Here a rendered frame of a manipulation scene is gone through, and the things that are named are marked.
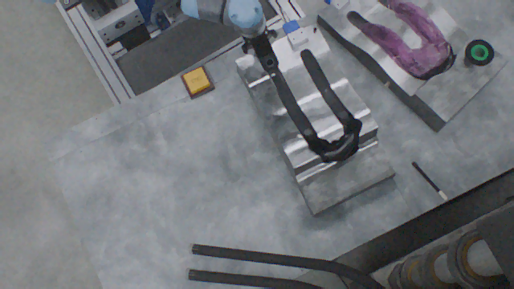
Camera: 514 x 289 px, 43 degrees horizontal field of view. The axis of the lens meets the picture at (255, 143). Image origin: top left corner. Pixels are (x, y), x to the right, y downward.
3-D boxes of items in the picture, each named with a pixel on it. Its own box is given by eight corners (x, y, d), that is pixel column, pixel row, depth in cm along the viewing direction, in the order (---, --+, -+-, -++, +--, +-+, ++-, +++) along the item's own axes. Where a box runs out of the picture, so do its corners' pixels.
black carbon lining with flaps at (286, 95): (263, 71, 189) (262, 59, 180) (312, 47, 190) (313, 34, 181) (318, 175, 181) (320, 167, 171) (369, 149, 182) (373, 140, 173)
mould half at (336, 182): (238, 71, 197) (234, 54, 184) (313, 34, 199) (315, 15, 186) (313, 217, 184) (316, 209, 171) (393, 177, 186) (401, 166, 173)
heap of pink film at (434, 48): (353, 31, 192) (356, 19, 185) (394, -7, 195) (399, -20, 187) (418, 90, 187) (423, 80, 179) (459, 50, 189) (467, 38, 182)
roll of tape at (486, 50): (457, 62, 183) (460, 57, 179) (469, 39, 184) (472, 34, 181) (483, 75, 181) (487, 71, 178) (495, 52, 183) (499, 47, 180)
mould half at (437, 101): (316, 22, 200) (318, 5, 189) (375, -32, 204) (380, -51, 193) (437, 132, 189) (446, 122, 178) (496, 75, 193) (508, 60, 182)
